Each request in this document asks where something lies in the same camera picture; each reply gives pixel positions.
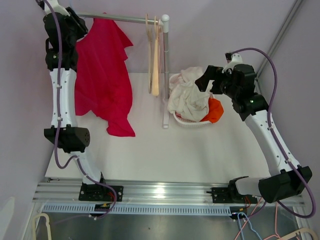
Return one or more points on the orange t shirt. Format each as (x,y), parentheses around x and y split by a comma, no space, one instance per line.
(216,111)

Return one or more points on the white perforated plastic basket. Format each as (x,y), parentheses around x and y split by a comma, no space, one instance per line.
(185,121)

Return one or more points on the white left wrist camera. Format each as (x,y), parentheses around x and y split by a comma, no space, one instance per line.
(49,6)

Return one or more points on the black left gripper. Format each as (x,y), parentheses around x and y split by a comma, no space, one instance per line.
(79,22)

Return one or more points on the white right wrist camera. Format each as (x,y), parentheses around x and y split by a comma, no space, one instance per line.
(232,59)

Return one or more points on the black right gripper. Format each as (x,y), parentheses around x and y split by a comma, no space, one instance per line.
(211,73)

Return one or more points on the silver clothes rack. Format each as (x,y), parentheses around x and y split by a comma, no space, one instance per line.
(138,20)

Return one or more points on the pink wire hanger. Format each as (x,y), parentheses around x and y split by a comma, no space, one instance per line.
(160,40)

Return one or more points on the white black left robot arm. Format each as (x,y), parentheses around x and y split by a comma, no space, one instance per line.
(70,141)

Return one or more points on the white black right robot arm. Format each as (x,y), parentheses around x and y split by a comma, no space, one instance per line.
(238,84)

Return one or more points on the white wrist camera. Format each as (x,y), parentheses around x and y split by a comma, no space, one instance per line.
(49,6)
(232,59)

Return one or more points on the cream wooden hanger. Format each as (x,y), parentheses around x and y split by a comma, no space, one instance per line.
(155,74)
(149,47)

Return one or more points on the magenta t shirt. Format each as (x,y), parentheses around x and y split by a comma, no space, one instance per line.
(102,83)

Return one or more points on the white t shirt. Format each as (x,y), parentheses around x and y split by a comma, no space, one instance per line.
(190,95)

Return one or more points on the cream hanger on floor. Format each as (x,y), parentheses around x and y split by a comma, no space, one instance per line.
(300,231)

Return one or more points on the pink hanger on floor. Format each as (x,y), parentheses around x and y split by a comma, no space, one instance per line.
(261,222)

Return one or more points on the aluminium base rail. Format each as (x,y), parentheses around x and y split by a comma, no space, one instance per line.
(142,198)

